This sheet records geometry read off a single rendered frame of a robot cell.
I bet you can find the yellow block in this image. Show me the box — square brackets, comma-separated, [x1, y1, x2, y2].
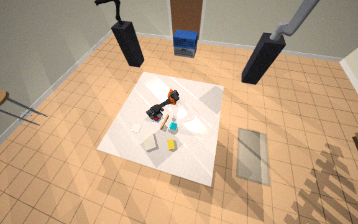
[167, 139, 175, 150]

